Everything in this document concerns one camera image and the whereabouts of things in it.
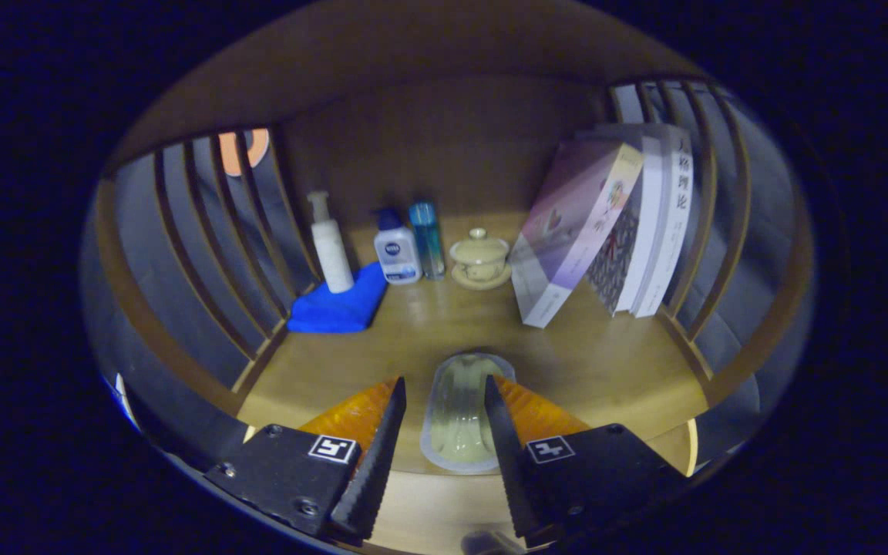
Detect wooden cabinet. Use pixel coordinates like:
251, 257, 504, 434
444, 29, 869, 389
93, 0, 815, 479

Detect blue folded cloth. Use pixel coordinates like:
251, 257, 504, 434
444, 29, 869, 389
287, 261, 389, 335

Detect dark patterned book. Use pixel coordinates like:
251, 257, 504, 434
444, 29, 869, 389
587, 204, 641, 317

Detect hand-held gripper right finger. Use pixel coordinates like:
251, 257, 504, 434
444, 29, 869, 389
484, 375, 688, 550

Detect beige lidded tea cup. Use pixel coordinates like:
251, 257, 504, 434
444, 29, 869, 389
449, 227, 513, 291

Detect teal bottle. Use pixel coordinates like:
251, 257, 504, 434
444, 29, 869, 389
409, 200, 447, 281

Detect wooden countertop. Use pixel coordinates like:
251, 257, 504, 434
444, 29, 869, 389
236, 212, 711, 475

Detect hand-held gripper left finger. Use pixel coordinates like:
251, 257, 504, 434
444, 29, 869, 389
205, 376, 408, 544

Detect wooden drawer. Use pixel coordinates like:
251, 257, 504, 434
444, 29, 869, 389
240, 416, 699, 555

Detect white pump bottle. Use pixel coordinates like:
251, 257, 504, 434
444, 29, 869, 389
307, 190, 355, 294

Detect plain white book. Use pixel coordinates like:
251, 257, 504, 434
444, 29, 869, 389
575, 131, 664, 315

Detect purple and white book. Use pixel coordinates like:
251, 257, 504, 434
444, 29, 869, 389
510, 140, 645, 329

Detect scrub brush with green handle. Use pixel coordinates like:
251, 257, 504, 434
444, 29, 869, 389
419, 352, 516, 474

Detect white bottle with blue cap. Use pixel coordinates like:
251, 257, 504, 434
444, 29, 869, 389
373, 207, 423, 286

